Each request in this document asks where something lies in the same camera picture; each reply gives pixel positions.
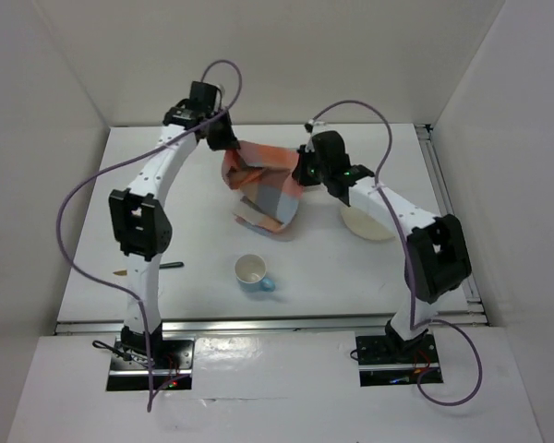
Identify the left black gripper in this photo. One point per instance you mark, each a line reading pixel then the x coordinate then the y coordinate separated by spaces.
pixel 226 141

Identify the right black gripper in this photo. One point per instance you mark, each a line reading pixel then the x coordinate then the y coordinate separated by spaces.
pixel 300 173

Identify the orange blue checkered cloth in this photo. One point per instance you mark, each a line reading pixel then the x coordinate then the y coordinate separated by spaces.
pixel 263 176

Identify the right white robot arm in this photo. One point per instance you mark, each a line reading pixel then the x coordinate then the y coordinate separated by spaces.
pixel 436 260

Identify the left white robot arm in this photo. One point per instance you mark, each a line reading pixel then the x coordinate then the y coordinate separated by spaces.
pixel 140 224

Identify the cream ceramic plate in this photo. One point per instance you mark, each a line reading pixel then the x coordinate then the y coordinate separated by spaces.
pixel 363 226

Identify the light blue mug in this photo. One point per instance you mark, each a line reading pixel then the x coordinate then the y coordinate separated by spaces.
pixel 251 273

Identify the gold knife green handle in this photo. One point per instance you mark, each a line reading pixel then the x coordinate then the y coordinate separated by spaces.
pixel 168 265

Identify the aluminium right side rail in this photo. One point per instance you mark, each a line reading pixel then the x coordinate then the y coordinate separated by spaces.
pixel 424 136

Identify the aluminium rail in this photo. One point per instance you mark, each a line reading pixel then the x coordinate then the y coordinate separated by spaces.
pixel 234 325
pixel 424 136

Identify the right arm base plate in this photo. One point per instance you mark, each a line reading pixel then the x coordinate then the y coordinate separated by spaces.
pixel 379 365

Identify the aluminium front rail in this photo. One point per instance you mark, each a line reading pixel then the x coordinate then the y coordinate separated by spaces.
pixel 234 325

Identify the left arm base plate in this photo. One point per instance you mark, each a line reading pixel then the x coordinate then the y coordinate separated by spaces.
pixel 172 369

